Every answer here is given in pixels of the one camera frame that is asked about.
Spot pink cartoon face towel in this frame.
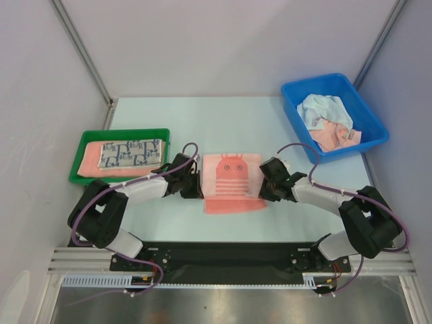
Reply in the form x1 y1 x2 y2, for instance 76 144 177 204
201 153 267 215

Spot blue white patterned towel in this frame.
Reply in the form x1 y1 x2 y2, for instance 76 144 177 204
99 138 165 169

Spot white light blue towel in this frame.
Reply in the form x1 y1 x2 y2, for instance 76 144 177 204
296 94 353 131

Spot pink terry towel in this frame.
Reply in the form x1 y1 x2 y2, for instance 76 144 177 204
78 140 166 178

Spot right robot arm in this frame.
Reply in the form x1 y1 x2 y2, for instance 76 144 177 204
259 157 402 271

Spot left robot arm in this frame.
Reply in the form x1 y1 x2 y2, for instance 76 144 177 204
67 153 203 270

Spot pale pink towel in bin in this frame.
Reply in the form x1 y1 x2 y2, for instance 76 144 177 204
309 119 362 153

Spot blue plastic bin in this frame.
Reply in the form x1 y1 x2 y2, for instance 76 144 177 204
281 73 389 163

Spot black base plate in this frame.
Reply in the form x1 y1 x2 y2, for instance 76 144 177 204
67 236 358 286

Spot white cable duct rail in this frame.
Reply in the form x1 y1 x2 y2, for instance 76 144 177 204
61 274 336 290

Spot aluminium frame rail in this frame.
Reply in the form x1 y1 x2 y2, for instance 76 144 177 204
47 247 416 276

